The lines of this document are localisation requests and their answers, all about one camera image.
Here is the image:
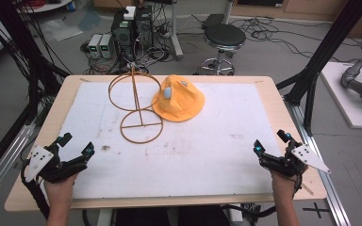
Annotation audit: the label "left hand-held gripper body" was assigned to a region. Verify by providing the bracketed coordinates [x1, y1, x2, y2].
[24, 141, 89, 185]

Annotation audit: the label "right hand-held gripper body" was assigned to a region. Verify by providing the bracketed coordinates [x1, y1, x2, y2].
[257, 140, 333, 179]

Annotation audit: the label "brown wire hat stand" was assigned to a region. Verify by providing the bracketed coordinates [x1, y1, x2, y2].
[107, 64, 165, 145]

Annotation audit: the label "yellow bucket hat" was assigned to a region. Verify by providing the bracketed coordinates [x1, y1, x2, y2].
[151, 74, 206, 123]

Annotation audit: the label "person's left hand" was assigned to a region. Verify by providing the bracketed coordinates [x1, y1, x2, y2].
[42, 171, 80, 205]

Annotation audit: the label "person's right hand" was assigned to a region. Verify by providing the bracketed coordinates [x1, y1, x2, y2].
[269, 170, 300, 202]

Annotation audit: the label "white board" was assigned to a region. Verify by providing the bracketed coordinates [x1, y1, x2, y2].
[320, 61, 362, 131]

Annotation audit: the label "white table mat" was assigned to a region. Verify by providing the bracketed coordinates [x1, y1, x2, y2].
[55, 81, 283, 200]

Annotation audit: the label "grey power supply unit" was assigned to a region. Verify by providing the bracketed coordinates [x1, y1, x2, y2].
[99, 33, 114, 59]
[87, 33, 104, 59]

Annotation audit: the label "person's dark trousers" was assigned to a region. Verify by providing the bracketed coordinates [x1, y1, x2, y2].
[115, 204, 231, 226]

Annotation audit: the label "black round stool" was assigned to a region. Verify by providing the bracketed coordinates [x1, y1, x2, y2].
[199, 24, 247, 76]

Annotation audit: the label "black computer tower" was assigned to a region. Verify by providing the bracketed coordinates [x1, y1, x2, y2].
[134, 5, 155, 51]
[110, 10, 137, 62]

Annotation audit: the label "white box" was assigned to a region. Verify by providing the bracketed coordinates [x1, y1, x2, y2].
[123, 6, 137, 21]

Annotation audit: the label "white desk leg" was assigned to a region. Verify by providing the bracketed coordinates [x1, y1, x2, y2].
[169, 0, 185, 61]

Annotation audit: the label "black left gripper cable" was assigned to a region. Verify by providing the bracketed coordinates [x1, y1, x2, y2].
[20, 163, 51, 221]

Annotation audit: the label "aluminium rail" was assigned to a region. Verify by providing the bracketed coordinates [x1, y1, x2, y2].
[283, 96, 353, 226]
[0, 121, 38, 209]

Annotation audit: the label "black metal frame stand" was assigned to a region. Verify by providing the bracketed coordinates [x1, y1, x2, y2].
[275, 0, 362, 137]
[0, 0, 72, 186]

